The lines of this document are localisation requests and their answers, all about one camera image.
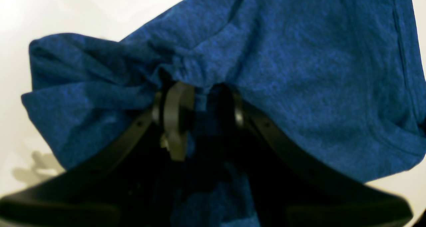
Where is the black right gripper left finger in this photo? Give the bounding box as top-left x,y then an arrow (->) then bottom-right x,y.
1,82 -> 195,227

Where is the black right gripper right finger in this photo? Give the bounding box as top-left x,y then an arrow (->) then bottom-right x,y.
230,92 -> 413,227

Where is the blue long-sleeve T-shirt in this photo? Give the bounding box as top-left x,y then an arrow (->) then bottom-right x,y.
22,0 -> 425,227

